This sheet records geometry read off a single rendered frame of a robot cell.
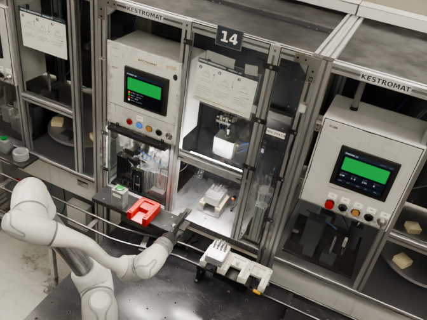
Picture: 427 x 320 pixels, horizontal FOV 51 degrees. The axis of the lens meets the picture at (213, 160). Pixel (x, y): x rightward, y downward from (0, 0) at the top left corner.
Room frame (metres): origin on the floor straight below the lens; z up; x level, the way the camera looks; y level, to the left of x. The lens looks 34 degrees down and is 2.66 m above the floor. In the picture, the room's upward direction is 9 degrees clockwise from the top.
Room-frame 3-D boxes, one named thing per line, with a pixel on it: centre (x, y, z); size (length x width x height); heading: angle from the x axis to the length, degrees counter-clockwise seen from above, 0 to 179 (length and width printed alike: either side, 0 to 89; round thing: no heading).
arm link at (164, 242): (1.47, 0.17, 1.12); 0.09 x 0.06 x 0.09; 70
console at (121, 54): (2.13, 0.37, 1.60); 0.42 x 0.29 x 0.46; 70
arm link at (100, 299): (1.27, 0.40, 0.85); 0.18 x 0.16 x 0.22; 23
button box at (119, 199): (1.95, 0.49, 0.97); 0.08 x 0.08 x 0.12; 70
